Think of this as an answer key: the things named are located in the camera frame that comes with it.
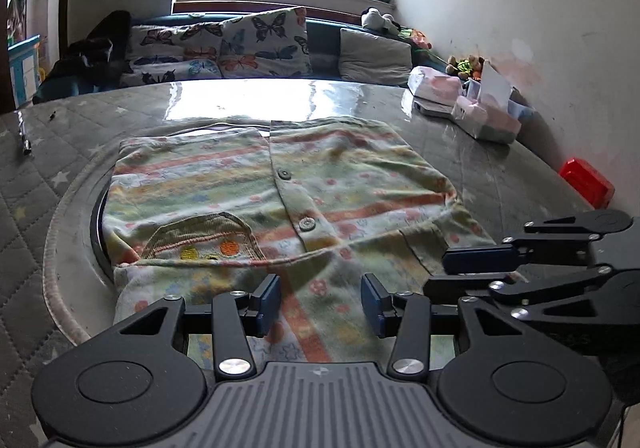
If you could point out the white paper card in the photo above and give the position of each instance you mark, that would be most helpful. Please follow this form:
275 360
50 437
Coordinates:
492 83

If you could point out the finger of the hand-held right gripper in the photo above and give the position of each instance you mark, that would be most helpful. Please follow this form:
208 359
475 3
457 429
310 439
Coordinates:
480 259
457 287

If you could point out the white and black plush toy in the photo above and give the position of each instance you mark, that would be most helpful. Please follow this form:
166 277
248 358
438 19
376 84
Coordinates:
376 19

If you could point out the clear plastic box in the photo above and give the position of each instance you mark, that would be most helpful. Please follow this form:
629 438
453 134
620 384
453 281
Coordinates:
482 122

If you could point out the grey pillow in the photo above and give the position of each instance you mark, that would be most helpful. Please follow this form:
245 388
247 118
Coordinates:
375 57

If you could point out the large butterfly print pillow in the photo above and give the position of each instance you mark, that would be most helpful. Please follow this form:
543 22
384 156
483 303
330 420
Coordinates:
265 43

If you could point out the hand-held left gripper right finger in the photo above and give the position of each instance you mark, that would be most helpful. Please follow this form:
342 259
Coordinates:
372 309

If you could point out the dark blue sofa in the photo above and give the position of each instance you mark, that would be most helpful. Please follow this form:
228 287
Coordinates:
322 41

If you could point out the flat butterfly print cushion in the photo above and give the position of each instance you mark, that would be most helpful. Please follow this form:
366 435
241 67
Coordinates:
170 72

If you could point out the long butterfly print pillow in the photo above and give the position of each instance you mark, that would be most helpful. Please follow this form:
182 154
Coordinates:
172 41

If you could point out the red plastic box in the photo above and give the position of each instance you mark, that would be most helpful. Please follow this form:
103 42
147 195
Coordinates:
586 182

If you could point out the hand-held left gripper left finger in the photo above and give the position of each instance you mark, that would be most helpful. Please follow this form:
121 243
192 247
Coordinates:
269 303

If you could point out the grey quilted star table cover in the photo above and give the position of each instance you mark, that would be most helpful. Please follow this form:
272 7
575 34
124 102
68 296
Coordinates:
30 213

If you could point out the colourful toy pile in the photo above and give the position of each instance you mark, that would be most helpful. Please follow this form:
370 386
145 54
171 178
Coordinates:
416 38

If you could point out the light blue cabinet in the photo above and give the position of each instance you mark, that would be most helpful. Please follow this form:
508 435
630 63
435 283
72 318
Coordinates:
24 71

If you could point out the flat white box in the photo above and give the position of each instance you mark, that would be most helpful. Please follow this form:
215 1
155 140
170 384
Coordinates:
432 107

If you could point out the striped floral button shirt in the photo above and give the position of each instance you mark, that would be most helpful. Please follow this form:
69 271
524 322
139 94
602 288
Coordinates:
350 168

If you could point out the silver pen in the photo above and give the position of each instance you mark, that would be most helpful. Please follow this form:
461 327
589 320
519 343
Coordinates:
26 136

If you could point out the pink wrapped tissue pack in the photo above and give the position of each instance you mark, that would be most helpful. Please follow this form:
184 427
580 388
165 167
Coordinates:
434 82

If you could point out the small brown plush toys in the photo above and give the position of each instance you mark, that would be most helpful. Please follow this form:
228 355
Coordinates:
465 66

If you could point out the black clothing pile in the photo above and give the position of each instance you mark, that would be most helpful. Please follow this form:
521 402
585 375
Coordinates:
95 53

